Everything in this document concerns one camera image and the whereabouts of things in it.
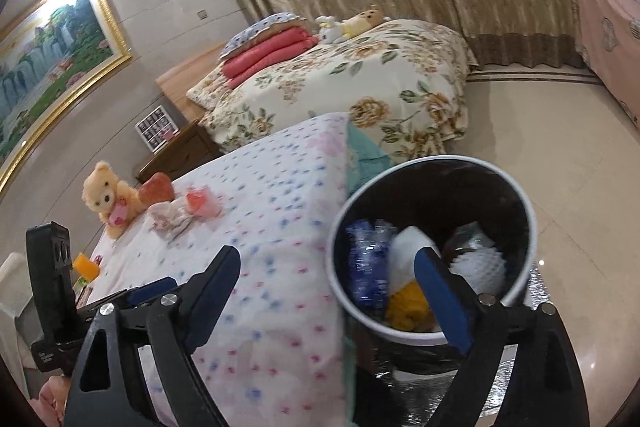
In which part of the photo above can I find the white chair cover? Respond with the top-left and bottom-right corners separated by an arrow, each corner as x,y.
0,252 -> 33,400

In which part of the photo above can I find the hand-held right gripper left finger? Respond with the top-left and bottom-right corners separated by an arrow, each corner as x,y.
65,246 -> 242,427

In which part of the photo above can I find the red soft object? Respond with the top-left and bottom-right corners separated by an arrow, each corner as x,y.
137,172 -> 176,206

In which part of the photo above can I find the wooden bed headboard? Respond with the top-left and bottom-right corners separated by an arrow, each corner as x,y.
156,47 -> 226,122

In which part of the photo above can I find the flower print tablecloth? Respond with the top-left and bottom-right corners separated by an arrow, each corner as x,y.
75,113 -> 358,427

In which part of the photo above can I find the cream teddy bear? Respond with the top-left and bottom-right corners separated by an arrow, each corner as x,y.
82,161 -> 148,240

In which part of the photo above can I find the gold framed landscape painting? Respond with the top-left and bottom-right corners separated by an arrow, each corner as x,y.
0,0 -> 133,188

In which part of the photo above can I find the photo collage frame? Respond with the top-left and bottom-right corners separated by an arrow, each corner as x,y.
135,105 -> 179,152

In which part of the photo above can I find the teal cloth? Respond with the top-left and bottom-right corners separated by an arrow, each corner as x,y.
346,123 -> 401,196

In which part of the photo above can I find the translucent pink cup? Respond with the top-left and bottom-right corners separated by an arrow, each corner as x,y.
185,186 -> 222,219

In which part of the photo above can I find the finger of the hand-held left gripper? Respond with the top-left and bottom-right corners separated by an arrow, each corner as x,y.
87,276 -> 179,309

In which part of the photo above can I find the white rabbit plush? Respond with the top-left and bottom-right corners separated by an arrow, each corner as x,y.
316,14 -> 346,44

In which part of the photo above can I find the person's left hand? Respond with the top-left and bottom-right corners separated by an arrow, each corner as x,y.
30,378 -> 69,427

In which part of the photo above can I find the yellow foam fruit net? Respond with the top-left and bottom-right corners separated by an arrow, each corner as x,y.
385,282 -> 438,333

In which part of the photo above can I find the blue plastic wrapper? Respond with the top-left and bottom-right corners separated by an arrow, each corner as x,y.
346,219 -> 393,305

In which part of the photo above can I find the white foam fruit net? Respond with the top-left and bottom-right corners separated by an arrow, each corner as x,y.
447,234 -> 507,295

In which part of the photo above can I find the clear plastic wrapper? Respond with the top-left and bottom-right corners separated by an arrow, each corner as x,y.
441,221 -> 493,260

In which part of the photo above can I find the pink folded blanket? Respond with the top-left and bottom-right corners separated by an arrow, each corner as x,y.
222,29 -> 321,88

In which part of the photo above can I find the floral bed quilt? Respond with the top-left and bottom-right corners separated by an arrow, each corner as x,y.
186,18 -> 478,158

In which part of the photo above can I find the pink patterned bed cover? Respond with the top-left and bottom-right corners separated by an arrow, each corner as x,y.
570,0 -> 640,130

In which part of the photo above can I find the wooden nightstand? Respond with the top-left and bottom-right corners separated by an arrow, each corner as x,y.
136,121 -> 223,185

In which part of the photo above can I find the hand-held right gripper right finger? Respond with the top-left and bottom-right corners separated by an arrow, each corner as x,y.
413,247 -> 590,427

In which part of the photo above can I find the silver foil mat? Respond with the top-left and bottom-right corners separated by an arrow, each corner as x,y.
350,257 -> 568,427

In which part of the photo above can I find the white bin with black liner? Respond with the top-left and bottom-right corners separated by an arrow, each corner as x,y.
325,155 -> 538,348

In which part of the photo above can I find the yellow bear plush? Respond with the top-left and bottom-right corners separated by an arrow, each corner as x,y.
340,5 -> 392,38

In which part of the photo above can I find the polka dot pillow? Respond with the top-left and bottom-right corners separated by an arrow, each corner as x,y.
219,12 -> 308,60

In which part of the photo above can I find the small printed box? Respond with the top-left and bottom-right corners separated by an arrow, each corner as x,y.
74,279 -> 96,305

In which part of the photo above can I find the small orange foam piece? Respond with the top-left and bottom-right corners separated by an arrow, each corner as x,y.
72,253 -> 101,280

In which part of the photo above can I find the crumpled white red-print wrapper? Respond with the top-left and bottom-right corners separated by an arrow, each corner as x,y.
149,201 -> 195,239

